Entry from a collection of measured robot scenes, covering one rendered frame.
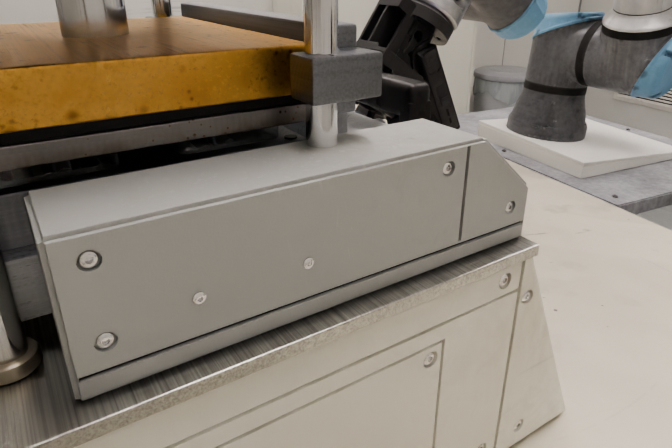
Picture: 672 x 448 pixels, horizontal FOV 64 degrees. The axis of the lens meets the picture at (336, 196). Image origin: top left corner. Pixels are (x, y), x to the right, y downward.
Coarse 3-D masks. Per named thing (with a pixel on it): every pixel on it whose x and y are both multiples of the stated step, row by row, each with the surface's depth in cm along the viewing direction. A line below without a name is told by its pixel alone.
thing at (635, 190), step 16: (480, 112) 134; (496, 112) 134; (464, 128) 120; (624, 128) 120; (512, 160) 100; (528, 160) 100; (560, 176) 92; (592, 176) 92; (608, 176) 92; (624, 176) 92; (640, 176) 92; (656, 176) 92; (592, 192) 86; (608, 192) 86; (624, 192) 86; (640, 192) 86; (656, 192) 86; (624, 208) 82; (640, 208) 84; (656, 208) 86
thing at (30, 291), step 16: (352, 112) 44; (288, 128) 38; (304, 128) 36; (352, 128) 40; (16, 256) 22; (32, 256) 22; (16, 272) 22; (32, 272) 22; (16, 288) 22; (32, 288) 23; (32, 304) 23; (48, 304) 23
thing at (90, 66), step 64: (64, 0) 28; (0, 64) 21; (64, 64) 21; (128, 64) 22; (192, 64) 24; (256, 64) 26; (0, 128) 21; (64, 128) 22; (128, 128) 23; (192, 128) 25; (256, 128) 27
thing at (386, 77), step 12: (384, 72) 39; (384, 84) 37; (396, 84) 36; (408, 84) 36; (420, 84) 36; (384, 96) 38; (396, 96) 37; (408, 96) 36; (420, 96) 36; (384, 108) 38; (396, 108) 37; (408, 108) 36; (420, 108) 36; (408, 120) 36
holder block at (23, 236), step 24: (168, 144) 28; (264, 144) 28; (120, 168) 25; (144, 168) 25; (0, 192) 22; (24, 192) 22; (0, 216) 22; (24, 216) 22; (0, 240) 22; (24, 240) 23
